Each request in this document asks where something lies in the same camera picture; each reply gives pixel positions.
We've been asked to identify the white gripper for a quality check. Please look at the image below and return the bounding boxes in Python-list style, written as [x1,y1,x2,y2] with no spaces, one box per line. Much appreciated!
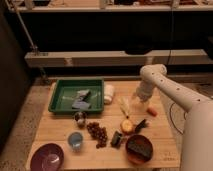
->
[136,80,155,102]

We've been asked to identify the dark blackboard eraser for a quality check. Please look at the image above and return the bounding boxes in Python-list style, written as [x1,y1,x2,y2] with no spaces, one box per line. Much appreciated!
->
[126,137,153,160]

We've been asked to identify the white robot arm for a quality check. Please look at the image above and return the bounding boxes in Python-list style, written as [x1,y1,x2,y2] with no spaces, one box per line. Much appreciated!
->
[136,64,213,171]

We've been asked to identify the green plastic tray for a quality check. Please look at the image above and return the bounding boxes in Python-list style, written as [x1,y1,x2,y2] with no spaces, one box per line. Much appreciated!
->
[48,77,104,115]

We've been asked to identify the orange carrot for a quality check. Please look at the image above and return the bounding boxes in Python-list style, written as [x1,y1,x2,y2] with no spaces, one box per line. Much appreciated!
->
[147,107,158,117]

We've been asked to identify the dark eggplant toy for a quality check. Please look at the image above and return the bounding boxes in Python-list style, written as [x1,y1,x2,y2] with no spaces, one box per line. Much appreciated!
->
[134,119,148,133]

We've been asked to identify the white rolled towel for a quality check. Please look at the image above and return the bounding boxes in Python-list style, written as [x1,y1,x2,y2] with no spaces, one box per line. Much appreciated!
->
[104,84,114,104]

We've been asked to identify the small dark green block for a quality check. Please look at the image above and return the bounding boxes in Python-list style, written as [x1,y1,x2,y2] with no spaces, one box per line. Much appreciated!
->
[110,131,123,147]

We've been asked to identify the bunch of dark grapes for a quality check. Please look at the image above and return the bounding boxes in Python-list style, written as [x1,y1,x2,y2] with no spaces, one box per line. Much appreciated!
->
[86,122,108,148]

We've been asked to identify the grey cloth pieces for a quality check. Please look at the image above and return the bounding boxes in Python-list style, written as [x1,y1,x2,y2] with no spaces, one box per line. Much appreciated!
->
[72,89,90,109]

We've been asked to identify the orange brown bowl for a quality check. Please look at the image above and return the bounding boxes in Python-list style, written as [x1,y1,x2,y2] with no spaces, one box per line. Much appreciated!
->
[125,135,153,165]

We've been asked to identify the grey shelf beam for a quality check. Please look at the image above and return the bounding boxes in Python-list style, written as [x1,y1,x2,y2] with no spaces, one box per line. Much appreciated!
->
[25,49,213,68]

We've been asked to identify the light blue cup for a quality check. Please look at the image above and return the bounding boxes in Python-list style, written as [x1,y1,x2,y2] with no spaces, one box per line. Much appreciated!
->
[68,132,83,150]

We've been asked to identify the metal diagonal pole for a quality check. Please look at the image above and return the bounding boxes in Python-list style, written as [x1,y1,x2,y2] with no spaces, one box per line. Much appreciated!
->
[7,0,51,83]

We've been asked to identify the purple bowl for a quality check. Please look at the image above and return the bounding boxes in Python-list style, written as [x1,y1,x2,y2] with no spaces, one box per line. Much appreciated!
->
[30,143,64,171]

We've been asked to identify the black floor cable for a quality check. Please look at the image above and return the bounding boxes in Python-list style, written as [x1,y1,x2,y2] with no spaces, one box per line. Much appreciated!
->
[168,101,188,135]

